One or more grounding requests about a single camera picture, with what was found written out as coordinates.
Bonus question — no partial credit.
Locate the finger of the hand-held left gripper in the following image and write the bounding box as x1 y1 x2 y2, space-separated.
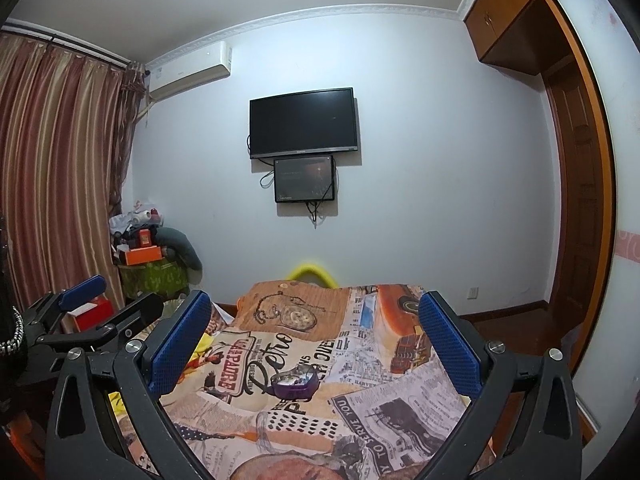
25 275 108 333
35 291 165 356

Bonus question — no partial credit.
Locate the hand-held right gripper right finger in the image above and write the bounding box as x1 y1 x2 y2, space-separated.
417 290 585 480

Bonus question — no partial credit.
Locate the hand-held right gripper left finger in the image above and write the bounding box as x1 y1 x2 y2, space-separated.
44 288 215 480

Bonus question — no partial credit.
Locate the purple heart-shaped box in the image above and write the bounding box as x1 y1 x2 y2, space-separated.
270 366 319 401

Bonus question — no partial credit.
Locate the red and white box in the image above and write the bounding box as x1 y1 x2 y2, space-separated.
67 297 114 334

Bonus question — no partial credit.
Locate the green storage box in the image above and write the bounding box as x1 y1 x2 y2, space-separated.
119 260 189 298

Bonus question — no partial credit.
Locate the orange box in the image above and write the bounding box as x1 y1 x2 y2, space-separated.
125 246 164 266

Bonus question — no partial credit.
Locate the white plastic bag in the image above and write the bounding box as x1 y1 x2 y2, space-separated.
109 200 164 241

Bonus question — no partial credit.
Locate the printed blanket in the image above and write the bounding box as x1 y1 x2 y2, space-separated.
107 282 501 480

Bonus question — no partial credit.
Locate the striped curtain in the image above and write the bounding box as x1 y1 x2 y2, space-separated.
0 30 149 312

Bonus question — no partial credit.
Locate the wooden door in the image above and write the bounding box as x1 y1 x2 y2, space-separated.
542 55 610 367

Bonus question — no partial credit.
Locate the small black monitor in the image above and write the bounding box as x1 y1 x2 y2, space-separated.
273 155 336 204

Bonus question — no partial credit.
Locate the white air conditioner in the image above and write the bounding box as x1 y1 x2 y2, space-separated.
145 42 234 101

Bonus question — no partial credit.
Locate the black curtain rod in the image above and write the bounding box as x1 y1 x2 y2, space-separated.
0 20 132 69

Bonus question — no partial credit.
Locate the wooden overhead cabinet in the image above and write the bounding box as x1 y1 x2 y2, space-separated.
462 0 572 77

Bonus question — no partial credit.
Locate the silver chain bracelet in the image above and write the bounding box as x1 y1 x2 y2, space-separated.
0 310 26 357

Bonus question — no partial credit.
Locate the yellow plastic ring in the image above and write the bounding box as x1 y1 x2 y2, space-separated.
287 261 337 289

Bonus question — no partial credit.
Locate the black monitor cable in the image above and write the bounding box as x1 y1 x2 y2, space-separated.
259 169 325 227

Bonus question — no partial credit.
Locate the black wall television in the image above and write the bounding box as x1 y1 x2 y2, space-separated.
249 88 360 160

